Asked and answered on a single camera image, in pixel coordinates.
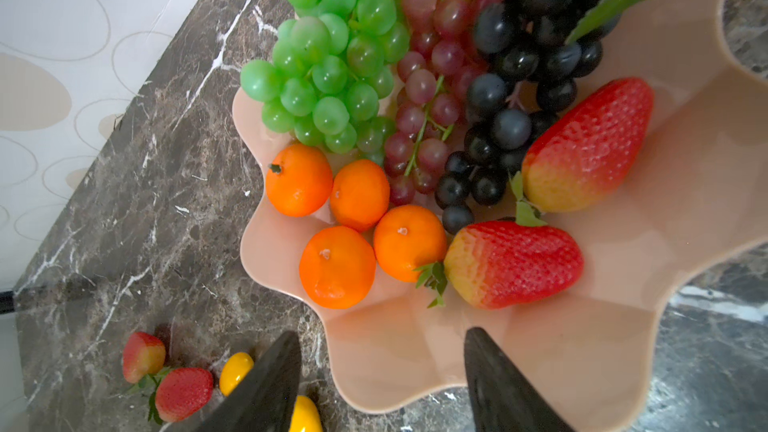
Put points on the red grape bunch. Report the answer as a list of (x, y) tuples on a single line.
[(435, 73)]

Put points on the small yellow lemon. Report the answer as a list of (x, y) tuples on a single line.
[(305, 416), (234, 371)]

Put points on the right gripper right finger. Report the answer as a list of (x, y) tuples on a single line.
[(501, 397)]

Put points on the pink scalloped fruit bowl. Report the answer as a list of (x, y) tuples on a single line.
[(696, 196)]

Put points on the small yellow lemon centre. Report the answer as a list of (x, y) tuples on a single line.
[(305, 416)]

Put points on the green grape bunch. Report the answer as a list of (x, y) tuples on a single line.
[(329, 71)]

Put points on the small yellow lemon left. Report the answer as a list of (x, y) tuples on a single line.
[(234, 371)]

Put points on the orange mandarin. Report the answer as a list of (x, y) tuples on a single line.
[(299, 180), (360, 195), (337, 268), (406, 238)]

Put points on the strawberry red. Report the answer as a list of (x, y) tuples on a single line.
[(496, 264), (586, 155), (181, 393), (143, 354)]

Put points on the black grape bunch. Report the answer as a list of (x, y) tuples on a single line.
[(537, 50)]

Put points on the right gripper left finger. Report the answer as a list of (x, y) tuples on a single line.
[(265, 399)]

